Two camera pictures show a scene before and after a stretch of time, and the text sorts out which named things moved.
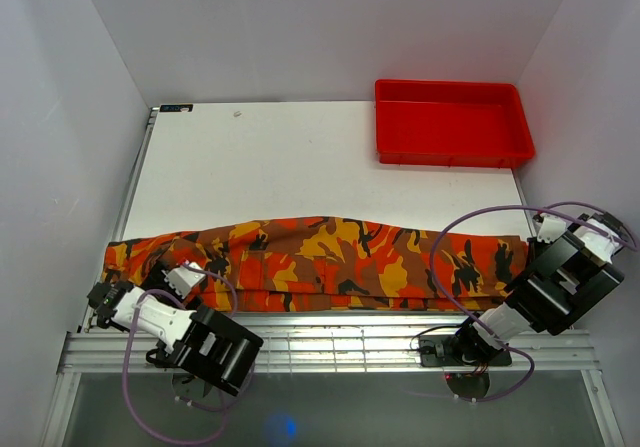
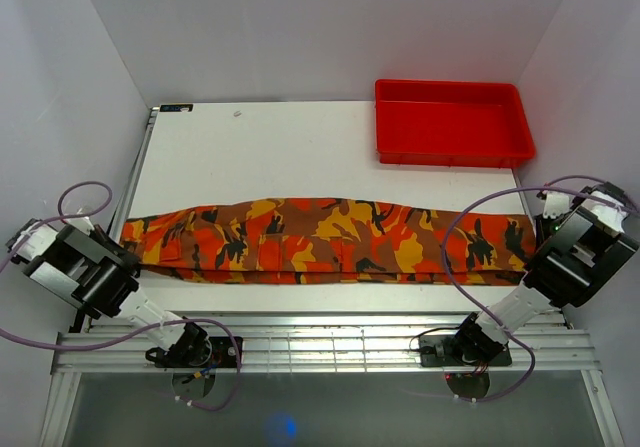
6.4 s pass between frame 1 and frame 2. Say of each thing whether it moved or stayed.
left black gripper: moved
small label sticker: stayed
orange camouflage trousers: moved
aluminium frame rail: stayed
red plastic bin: stayed
